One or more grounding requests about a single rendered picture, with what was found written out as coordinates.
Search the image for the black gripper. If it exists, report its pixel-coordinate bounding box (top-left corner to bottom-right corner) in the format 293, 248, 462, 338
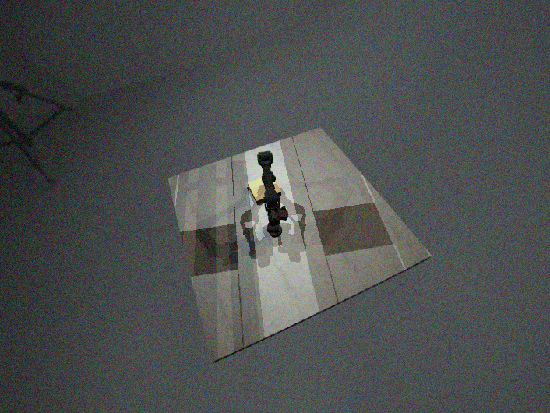
267, 223, 279, 233

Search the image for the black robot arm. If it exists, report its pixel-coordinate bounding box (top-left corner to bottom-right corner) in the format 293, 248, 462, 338
257, 150, 288, 226

